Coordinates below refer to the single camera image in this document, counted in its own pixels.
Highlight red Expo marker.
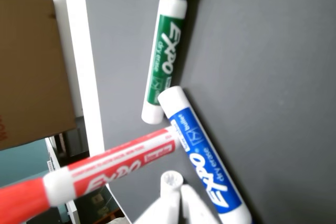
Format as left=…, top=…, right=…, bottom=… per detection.
left=0, top=126, right=182, bottom=224

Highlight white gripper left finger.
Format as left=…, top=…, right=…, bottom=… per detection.
left=133, top=170, right=184, bottom=224

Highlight green Expo marker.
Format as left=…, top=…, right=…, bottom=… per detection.
left=141, top=0, right=196, bottom=124

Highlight gray rubber mat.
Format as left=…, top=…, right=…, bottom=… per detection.
left=82, top=0, right=336, bottom=224

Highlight brown cardboard box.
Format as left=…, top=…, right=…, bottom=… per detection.
left=0, top=0, right=77, bottom=151

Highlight blue Expo marker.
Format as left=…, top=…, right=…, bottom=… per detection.
left=157, top=86, right=254, bottom=224

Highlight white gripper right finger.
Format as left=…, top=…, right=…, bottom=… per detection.
left=180, top=184, right=223, bottom=224

